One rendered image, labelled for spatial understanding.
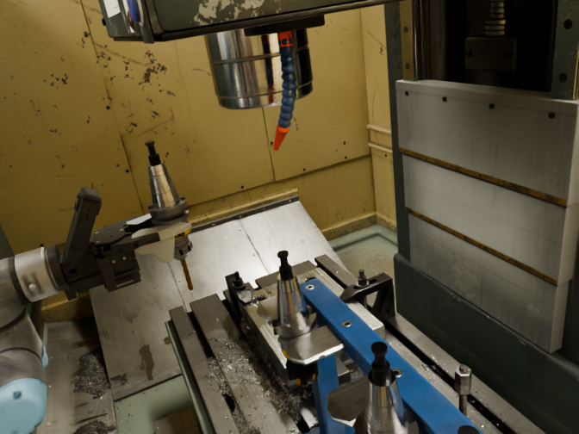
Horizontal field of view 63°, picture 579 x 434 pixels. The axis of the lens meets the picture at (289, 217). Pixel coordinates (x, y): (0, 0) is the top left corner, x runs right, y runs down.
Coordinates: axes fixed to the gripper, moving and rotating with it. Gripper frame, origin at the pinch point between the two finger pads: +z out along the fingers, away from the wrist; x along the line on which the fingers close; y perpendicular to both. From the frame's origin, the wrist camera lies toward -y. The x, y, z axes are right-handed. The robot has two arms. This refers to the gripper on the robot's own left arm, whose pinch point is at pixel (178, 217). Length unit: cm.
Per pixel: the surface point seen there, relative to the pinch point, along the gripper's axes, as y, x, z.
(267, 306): 11.4, 16.4, 7.2
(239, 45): -24.7, 6.5, 13.9
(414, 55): -14, -18, 62
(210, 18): -28.8, 32.5, 3.2
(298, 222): 53, -89, 56
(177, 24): -28.8, 32.5, 0.4
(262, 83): -19.0, 7.6, 15.8
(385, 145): 31, -89, 101
